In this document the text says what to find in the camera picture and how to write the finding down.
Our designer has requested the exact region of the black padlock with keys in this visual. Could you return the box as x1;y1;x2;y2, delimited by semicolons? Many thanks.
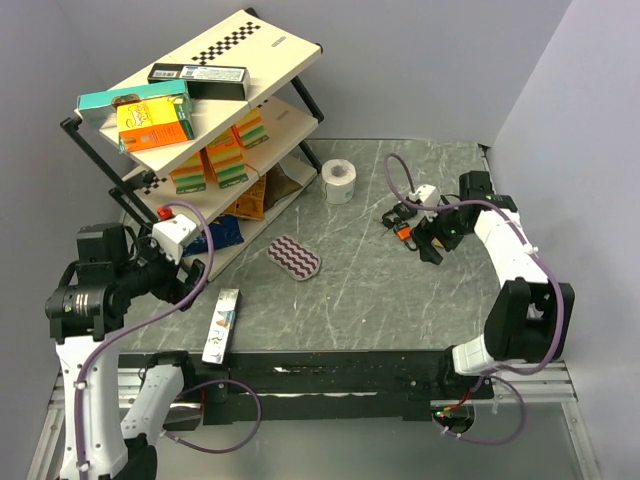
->
381;203;417;230

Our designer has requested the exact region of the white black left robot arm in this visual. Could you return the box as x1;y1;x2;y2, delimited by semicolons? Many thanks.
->
45;223;208;479

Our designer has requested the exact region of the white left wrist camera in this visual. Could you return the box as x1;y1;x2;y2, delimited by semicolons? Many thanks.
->
151;207;200;265

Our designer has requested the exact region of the blue snack bag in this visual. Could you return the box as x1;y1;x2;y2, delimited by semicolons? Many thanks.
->
183;215;244;257

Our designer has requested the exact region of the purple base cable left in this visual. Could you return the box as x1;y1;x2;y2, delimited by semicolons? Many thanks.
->
158;378;263;455

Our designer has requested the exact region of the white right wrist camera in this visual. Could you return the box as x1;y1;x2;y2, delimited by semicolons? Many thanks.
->
407;184;440;208

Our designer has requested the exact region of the orange yellow box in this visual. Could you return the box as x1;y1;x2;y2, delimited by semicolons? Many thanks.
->
116;95;195;153

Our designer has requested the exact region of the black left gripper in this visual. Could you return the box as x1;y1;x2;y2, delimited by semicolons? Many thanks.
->
115;222;205;309

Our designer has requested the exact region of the pink striped sponge pad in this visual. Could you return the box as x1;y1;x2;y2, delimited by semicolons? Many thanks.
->
267;235;321;281

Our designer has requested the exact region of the black white long box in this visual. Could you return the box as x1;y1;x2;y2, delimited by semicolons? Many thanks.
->
147;63;251;101

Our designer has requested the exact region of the orange black padlock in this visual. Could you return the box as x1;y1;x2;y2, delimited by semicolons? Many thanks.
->
392;221;418;252

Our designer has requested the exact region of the beige black tiered shelf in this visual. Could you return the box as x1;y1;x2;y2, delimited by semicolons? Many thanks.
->
59;7;325;284

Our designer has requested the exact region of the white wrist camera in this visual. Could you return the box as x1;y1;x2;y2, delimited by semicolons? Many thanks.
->
151;207;200;265
407;184;440;208

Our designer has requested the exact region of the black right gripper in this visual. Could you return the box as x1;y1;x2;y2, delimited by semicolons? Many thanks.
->
410;196;471;266

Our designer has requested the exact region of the teal long box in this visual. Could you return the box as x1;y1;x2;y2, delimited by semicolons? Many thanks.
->
76;80;191;130

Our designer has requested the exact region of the aluminium frame rail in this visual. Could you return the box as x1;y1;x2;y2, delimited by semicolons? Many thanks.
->
496;362;578;403

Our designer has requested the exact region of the yellow green sponge pack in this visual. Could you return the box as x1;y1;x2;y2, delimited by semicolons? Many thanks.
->
232;108;269;149
170;151;206;194
206;128;248;189

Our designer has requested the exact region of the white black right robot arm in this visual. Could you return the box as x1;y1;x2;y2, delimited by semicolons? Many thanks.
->
408;171;575;399

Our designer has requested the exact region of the white toothpaste box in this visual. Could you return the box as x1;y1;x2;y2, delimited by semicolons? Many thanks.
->
201;288;242;365

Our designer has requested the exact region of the white toilet paper roll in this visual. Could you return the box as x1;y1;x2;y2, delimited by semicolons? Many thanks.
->
321;159;356;205

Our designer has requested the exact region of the orange snack bag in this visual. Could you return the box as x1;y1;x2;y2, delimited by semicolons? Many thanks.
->
226;176;266;220

